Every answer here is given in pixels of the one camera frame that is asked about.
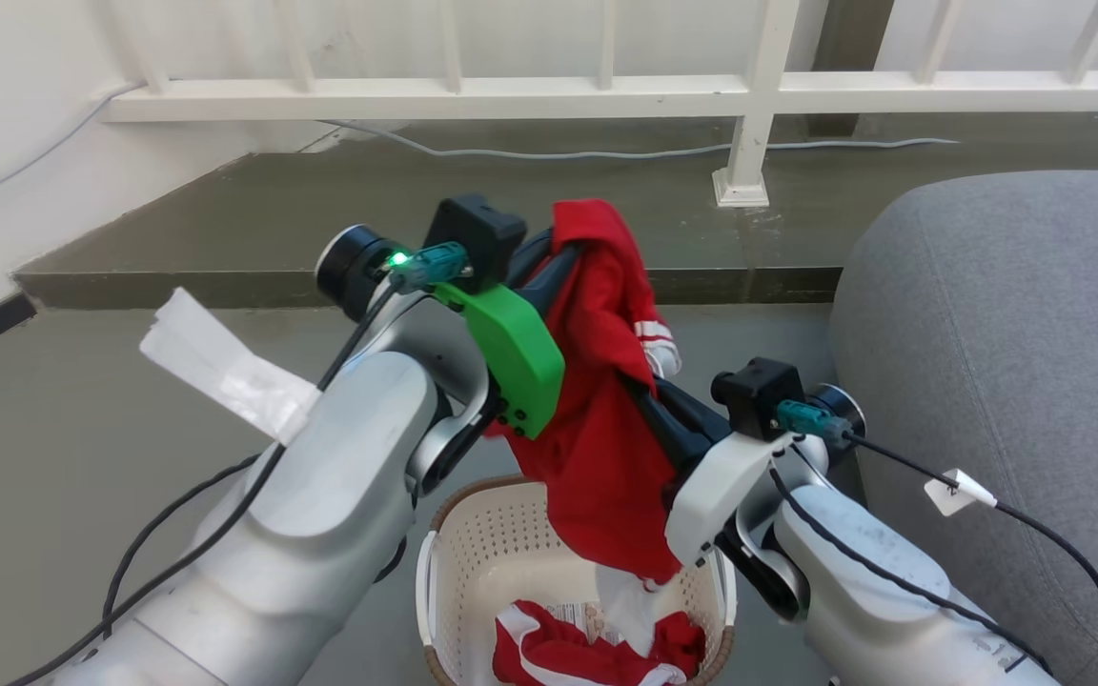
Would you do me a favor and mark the white metal railing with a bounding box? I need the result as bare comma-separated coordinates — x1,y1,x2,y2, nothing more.
96,0,1098,209

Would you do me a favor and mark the white cloth piece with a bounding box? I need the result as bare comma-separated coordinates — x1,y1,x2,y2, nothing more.
595,564,668,658

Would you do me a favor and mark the white floor cable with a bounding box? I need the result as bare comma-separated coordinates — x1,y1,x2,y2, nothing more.
318,118,962,163

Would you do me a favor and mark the cream perforated laundry basket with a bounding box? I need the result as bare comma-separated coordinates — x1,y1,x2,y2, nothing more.
415,474,739,686

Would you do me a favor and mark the grey fabric sofa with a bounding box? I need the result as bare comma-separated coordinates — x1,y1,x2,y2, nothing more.
830,170,1098,686

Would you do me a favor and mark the small white tape label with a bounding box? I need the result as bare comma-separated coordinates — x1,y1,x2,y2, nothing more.
923,468,999,518

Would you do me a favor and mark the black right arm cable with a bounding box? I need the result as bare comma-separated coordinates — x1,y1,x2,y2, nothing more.
766,465,1053,674
776,400,1098,686

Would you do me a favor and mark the dark grey pillar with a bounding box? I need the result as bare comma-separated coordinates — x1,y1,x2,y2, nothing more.
804,0,896,139

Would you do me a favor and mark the red garment with thin-striped cuff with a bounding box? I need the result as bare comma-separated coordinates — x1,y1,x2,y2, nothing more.
487,198,685,586

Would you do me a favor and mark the white wall cable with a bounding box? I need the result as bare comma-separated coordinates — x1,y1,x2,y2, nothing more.
0,80,148,222

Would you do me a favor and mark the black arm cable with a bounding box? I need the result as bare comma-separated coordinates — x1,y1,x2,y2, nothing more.
776,400,1098,686
101,454,262,641
766,465,1053,674
4,240,470,686

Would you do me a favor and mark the large white tape label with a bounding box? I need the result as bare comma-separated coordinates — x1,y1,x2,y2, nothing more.
138,287,323,448

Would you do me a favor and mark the red garment with broad white stripe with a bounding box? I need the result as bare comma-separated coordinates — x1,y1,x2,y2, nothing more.
492,600,707,686

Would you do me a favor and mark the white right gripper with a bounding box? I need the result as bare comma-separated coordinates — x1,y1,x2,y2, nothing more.
627,378,828,569

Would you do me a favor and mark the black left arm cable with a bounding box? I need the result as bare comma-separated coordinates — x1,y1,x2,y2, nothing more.
4,240,470,686
101,454,262,641

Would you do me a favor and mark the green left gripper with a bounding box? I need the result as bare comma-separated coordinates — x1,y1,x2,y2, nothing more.
433,232,590,442

